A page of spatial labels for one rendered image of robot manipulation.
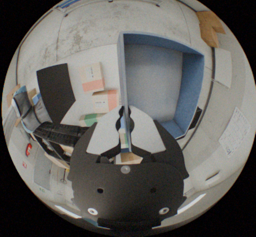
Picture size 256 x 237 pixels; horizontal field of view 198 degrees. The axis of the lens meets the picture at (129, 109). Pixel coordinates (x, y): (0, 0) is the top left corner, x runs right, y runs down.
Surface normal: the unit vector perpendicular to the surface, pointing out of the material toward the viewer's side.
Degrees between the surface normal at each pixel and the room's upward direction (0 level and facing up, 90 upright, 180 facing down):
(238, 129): 90
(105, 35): 0
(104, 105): 0
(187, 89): 89
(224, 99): 90
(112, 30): 0
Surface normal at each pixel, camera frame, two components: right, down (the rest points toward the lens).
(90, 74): 0.16, 0.52
